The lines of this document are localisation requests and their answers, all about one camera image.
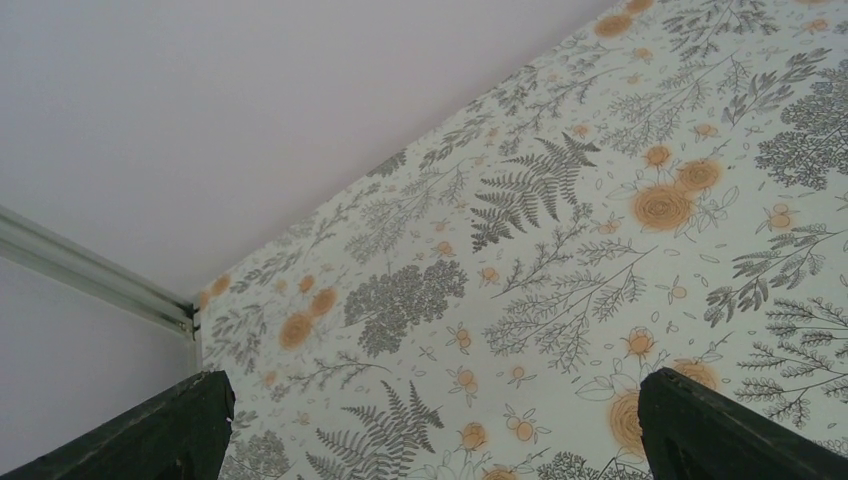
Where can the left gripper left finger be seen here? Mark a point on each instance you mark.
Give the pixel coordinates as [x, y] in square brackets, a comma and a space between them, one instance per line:
[180, 433]

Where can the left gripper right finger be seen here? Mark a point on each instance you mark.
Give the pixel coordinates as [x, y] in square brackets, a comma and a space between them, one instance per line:
[690, 431]

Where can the left aluminium corner post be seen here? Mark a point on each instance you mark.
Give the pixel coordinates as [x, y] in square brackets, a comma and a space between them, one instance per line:
[38, 248]

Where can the floral patterned table mat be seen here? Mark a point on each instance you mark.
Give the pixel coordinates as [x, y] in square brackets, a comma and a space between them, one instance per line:
[665, 188]

